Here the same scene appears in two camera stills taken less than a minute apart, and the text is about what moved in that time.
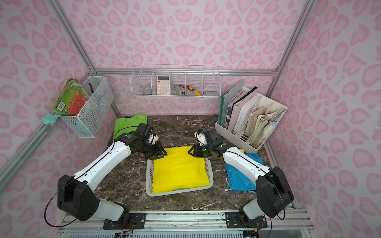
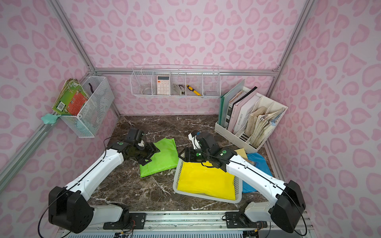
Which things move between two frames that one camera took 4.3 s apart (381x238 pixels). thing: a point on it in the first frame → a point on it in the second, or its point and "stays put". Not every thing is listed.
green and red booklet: (71, 99) stays put
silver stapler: (179, 89) stays put
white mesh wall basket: (87, 122) stays put
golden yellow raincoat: (179, 170) → (202, 178)
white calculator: (163, 85) stays put
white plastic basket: (149, 182) → (238, 189)
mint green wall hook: (49, 119) stays put
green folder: (225, 99) stays put
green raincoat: (123, 125) → (166, 159)
